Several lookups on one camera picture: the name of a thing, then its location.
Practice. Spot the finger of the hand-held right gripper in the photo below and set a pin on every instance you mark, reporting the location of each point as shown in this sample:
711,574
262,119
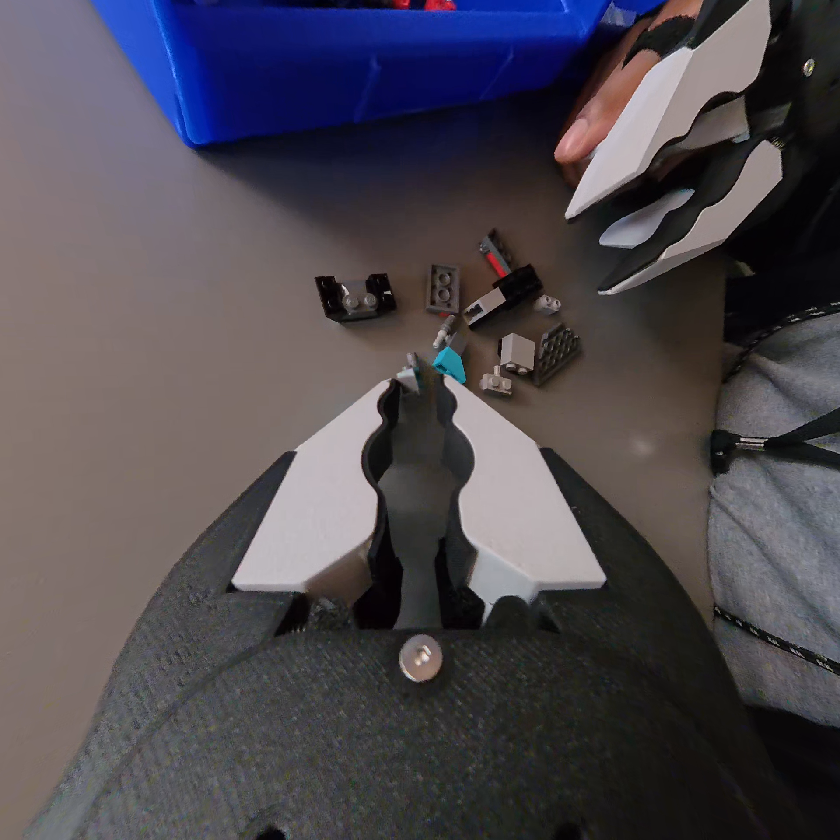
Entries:
656,105
728,210

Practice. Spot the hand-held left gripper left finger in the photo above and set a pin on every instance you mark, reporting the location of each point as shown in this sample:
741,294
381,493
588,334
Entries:
308,525

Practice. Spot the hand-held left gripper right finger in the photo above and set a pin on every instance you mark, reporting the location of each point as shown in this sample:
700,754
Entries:
525,518

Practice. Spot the small light grey plate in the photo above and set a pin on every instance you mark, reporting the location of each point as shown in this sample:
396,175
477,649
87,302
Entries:
497,382

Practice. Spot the small toy brick assembly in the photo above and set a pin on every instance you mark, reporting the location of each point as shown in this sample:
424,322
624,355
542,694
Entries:
423,387

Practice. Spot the light grey slope brick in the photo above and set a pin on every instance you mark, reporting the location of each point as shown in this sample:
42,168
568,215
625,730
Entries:
516,351

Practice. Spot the small teal toy brick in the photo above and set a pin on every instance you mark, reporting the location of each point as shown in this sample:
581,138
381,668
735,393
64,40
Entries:
449,364

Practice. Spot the small light grey brick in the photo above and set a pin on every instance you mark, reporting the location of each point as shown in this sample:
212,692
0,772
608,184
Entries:
547,304

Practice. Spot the red and dark grey brick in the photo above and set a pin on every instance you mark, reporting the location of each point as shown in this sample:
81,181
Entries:
497,253

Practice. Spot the black and white brick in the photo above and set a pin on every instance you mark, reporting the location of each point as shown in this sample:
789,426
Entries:
515,285

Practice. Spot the person's right forearm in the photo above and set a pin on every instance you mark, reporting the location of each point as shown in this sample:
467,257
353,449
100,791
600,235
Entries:
781,295

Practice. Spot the grey desk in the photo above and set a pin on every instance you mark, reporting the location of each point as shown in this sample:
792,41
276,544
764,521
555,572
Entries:
164,394

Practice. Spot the person's right hand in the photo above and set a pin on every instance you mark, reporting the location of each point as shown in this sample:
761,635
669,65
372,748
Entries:
590,124

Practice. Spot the dark grey wedge plate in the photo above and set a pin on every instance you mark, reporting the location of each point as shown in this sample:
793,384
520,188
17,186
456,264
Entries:
558,354

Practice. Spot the small grey pin piece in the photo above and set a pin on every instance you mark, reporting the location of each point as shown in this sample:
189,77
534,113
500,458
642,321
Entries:
443,331

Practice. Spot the black and grey brick assembly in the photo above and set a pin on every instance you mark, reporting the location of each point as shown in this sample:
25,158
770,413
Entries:
354,298

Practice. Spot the person's grey sweater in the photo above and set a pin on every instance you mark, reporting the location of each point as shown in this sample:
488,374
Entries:
774,558

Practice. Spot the pile of mixed toy bricks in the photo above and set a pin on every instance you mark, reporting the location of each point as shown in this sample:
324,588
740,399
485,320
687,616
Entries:
407,4

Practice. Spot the large blue plastic bin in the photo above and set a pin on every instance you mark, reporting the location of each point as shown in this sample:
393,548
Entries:
361,65

